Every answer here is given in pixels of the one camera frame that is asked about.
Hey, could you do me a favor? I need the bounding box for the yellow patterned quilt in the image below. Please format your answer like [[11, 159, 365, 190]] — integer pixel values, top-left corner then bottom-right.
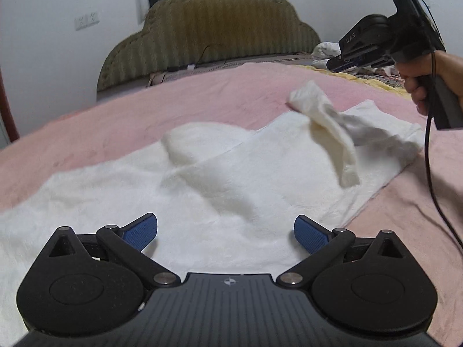
[[311, 64, 414, 97]]

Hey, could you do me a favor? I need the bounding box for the white towel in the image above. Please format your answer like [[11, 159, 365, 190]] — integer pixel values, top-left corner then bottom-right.
[[0, 80, 425, 333]]

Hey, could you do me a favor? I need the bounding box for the thin black charger cable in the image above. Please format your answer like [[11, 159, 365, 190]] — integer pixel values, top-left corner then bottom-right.
[[166, 45, 232, 72]]

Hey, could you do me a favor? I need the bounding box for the crumpled white cloth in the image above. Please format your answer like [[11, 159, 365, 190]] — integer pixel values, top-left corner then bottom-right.
[[312, 41, 343, 69]]

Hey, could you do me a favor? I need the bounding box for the pink floral blanket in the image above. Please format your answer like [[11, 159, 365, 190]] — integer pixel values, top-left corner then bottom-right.
[[0, 61, 463, 347]]

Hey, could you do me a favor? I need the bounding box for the white wall socket panel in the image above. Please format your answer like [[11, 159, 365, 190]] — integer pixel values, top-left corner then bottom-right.
[[74, 11, 100, 32]]

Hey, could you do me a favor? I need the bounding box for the olive padded headboard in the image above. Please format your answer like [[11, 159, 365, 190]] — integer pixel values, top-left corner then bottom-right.
[[96, 0, 322, 93]]

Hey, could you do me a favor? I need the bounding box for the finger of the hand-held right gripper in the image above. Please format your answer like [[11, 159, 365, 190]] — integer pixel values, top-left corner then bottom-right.
[[325, 54, 397, 73]]

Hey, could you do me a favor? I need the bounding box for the brown patterned bed sheet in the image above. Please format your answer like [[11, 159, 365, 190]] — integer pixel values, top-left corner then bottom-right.
[[148, 52, 315, 88]]

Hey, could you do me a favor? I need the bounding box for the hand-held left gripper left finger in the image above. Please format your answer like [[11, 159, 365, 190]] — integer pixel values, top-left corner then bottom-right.
[[46, 213, 181, 290]]

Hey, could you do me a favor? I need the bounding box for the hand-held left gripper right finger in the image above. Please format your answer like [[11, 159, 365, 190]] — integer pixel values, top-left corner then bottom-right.
[[277, 215, 410, 290]]

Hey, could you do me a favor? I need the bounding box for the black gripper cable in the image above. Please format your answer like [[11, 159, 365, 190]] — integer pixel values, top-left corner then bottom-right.
[[422, 52, 463, 251]]

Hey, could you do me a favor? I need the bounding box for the brown wooden door frame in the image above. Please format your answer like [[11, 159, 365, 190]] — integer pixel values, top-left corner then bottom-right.
[[0, 68, 19, 142]]

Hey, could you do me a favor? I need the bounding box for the person's right hand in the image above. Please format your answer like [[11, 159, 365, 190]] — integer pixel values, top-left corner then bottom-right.
[[394, 49, 463, 116]]

